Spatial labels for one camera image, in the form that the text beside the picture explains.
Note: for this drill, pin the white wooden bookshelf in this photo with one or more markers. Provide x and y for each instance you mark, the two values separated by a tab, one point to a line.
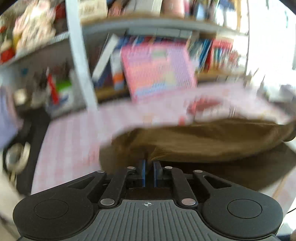
68	55

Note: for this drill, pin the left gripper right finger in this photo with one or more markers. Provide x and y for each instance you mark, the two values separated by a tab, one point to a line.
174	179

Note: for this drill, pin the pink checkered cartoon table mat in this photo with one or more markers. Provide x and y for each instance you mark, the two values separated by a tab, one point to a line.
70	148

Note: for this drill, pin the lavender cloth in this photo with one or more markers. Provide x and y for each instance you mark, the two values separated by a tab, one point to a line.
10	122

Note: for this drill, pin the white tape roll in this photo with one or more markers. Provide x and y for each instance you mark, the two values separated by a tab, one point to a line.
17	157

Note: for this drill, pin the white orange box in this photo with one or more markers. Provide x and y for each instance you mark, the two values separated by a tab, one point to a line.
118	76

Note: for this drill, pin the black bag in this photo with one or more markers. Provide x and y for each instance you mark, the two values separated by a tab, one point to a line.
39	120

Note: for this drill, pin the white green-lid plastic jar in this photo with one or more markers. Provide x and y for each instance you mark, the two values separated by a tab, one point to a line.
66	96

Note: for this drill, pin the pink keyboard learning tablet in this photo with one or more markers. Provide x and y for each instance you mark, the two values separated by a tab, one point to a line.
155	69

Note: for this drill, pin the large white leaning book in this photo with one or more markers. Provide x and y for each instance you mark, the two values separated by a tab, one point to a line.
101	64

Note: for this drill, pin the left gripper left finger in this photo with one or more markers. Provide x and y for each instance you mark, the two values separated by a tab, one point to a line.
123	180

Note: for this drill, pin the brown corduroy trousers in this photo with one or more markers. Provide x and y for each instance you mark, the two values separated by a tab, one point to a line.
251	153

